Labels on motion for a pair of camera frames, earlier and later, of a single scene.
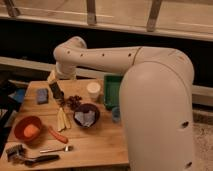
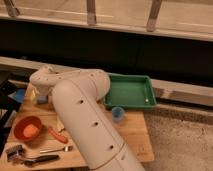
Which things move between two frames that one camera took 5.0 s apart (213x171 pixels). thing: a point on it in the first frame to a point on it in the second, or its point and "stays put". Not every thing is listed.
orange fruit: (31, 131) stays put
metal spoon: (67, 148) stays put
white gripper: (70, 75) to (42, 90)
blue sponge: (42, 96) stays put
